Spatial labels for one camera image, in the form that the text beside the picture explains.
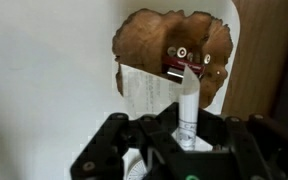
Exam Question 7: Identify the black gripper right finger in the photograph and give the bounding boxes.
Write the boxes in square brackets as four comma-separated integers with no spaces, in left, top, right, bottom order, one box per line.
[197,109,288,180]

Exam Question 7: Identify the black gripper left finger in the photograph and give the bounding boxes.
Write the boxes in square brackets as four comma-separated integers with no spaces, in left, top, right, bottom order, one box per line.
[70,103,184,180]

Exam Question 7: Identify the white paper sheet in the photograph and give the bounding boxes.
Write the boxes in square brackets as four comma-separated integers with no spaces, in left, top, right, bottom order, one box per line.
[121,65,200,151]

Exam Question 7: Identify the red box on tray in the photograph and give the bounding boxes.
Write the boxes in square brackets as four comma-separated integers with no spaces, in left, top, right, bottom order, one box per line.
[162,56,205,78]

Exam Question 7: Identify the white spool on tray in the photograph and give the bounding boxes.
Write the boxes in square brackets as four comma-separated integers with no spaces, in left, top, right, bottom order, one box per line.
[177,47,187,58]

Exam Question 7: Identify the wooden slab tray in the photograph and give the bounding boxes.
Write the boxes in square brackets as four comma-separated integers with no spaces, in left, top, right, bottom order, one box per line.
[112,9,233,108]

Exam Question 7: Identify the white spool near box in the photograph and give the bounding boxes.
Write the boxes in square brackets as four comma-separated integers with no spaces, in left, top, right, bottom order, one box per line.
[203,54,211,65]

